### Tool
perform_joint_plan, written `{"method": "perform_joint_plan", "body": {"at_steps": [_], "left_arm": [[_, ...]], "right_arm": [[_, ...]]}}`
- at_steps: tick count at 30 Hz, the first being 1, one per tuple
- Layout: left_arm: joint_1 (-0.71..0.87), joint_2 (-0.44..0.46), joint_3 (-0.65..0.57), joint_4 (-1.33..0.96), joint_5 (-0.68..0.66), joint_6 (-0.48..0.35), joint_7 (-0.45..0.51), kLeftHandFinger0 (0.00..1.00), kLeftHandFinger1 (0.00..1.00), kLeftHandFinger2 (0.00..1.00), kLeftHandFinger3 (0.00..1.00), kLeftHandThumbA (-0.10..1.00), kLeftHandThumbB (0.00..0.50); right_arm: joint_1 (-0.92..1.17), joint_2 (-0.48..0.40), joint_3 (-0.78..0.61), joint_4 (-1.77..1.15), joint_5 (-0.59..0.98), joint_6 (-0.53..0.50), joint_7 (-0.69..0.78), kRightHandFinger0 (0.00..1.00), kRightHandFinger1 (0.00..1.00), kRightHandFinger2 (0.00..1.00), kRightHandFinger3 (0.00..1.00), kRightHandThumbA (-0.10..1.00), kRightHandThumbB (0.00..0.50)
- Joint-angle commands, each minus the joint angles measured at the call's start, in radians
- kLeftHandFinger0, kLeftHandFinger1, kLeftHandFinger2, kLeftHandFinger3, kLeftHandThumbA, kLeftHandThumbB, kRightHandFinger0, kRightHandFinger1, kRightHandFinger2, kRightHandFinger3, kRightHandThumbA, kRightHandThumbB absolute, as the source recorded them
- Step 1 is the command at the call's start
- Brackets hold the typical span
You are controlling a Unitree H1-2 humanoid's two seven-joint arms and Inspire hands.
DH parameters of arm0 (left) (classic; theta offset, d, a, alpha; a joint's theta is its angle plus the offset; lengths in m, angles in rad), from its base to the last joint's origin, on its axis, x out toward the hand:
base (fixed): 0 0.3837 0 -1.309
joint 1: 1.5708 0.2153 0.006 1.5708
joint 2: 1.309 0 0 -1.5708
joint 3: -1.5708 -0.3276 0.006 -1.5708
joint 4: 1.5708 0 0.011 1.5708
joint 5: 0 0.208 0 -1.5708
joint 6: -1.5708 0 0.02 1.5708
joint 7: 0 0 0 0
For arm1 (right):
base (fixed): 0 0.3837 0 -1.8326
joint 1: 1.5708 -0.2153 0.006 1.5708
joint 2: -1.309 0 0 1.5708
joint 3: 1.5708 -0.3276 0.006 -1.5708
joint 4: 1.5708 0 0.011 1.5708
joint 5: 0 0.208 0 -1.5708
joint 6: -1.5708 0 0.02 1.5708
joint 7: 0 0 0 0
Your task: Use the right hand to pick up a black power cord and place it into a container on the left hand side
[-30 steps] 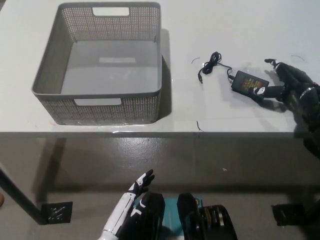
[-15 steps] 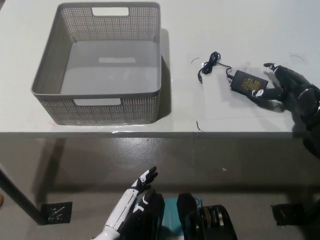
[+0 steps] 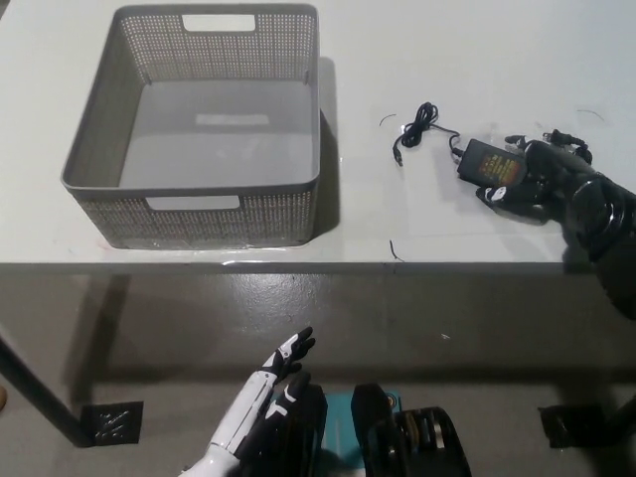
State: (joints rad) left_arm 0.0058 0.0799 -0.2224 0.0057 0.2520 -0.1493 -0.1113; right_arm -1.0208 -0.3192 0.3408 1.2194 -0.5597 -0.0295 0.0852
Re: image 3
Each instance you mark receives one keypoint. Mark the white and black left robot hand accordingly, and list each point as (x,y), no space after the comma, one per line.
(243,417)

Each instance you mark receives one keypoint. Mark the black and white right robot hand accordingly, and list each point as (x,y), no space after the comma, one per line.
(551,174)

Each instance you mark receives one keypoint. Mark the black and teal robot body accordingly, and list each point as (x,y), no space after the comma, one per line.
(372,422)

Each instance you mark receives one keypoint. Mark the black floor tape patch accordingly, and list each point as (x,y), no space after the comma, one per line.
(111,422)
(571,425)

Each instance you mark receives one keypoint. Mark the grey perforated plastic basket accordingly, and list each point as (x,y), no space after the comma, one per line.
(107,124)

